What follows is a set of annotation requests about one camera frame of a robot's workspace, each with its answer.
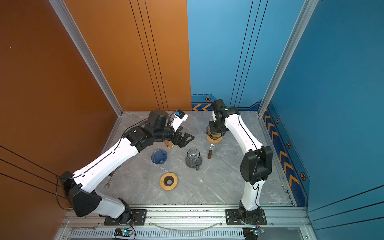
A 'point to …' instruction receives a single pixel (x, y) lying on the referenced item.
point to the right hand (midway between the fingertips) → (214, 130)
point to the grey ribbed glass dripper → (214, 135)
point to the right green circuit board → (252, 233)
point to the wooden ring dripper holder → (214, 141)
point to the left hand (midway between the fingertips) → (188, 131)
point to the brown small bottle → (210, 151)
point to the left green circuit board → (121, 232)
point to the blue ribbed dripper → (159, 156)
